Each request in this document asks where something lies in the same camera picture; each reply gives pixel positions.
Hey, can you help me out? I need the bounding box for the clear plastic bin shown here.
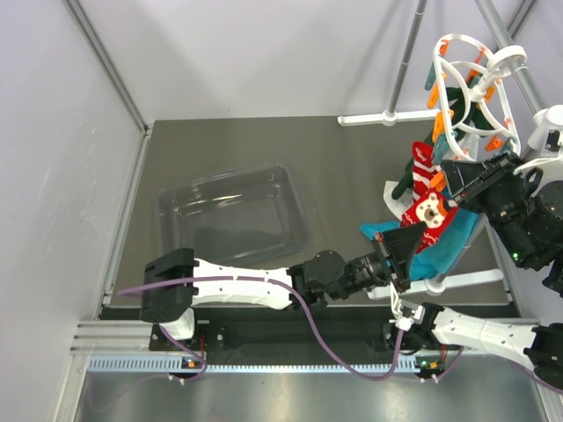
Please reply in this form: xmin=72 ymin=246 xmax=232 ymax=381
xmin=155 ymin=163 xmax=310 ymax=266

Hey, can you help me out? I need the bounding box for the red snowflake bear sock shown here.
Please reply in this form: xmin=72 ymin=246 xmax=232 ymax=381
xmin=400 ymin=189 xmax=458 ymax=253

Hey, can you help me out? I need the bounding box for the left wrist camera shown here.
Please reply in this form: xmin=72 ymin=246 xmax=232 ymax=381
xmin=390 ymin=284 xmax=425 ymax=332

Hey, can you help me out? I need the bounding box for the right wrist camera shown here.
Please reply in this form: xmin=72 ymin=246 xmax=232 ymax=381
xmin=513 ymin=105 xmax=563 ymax=179

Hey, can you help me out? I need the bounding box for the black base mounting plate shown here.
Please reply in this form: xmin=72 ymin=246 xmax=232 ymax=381
xmin=99 ymin=305 xmax=463 ymax=357

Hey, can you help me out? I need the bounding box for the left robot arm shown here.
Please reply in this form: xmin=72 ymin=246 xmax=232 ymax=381
xmin=139 ymin=223 xmax=425 ymax=349

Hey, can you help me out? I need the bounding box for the grey drying rack frame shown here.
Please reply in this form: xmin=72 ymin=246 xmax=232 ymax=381
xmin=337 ymin=0 xmax=563 ymax=300

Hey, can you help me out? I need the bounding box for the dark green sock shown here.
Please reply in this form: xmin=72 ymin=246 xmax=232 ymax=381
xmin=391 ymin=88 xmax=493 ymax=200

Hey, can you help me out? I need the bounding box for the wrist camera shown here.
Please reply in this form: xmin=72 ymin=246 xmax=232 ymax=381
xmin=390 ymin=284 xmax=425 ymax=332
xmin=513 ymin=105 xmax=563 ymax=179

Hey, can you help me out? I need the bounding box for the white cloth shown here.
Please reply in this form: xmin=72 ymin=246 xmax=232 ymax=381
xmin=383 ymin=180 xmax=413 ymax=220

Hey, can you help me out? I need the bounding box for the red striped santa sock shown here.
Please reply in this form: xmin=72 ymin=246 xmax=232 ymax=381
xmin=411 ymin=142 xmax=438 ymax=203

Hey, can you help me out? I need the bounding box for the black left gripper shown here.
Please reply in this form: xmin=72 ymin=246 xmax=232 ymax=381
xmin=327 ymin=222 xmax=425 ymax=302

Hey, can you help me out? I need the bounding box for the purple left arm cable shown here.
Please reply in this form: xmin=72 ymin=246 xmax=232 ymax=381
xmin=87 ymin=275 xmax=404 ymax=412

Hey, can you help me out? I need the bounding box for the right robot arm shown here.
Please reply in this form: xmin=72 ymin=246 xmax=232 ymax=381
xmin=410 ymin=153 xmax=562 ymax=392

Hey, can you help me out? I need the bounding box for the white round clip hanger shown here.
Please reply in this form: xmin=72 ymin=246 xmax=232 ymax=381
xmin=426 ymin=33 xmax=527 ymax=164

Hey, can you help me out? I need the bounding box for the teal cloth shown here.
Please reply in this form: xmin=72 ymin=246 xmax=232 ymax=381
xmin=359 ymin=210 xmax=480 ymax=282

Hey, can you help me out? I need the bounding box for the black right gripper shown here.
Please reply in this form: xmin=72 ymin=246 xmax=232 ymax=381
xmin=437 ymin=149 xmax=536 ymax=267

